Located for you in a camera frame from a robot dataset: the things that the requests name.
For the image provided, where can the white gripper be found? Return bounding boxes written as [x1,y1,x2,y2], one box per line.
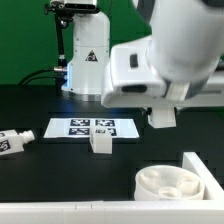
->
[101,36,224,108]

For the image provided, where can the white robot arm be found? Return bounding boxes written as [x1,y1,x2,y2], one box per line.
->
[63,0,224,108]

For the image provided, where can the white marker sheet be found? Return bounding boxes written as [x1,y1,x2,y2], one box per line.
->
[44,118,139,139]

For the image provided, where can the white L-shaped fence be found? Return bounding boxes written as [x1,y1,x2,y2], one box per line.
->
[0,152,224,224]

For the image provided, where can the black cable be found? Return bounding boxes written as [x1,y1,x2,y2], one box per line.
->
[18,67,68,86]

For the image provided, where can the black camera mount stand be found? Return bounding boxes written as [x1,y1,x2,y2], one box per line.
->
[44,0,80,67]

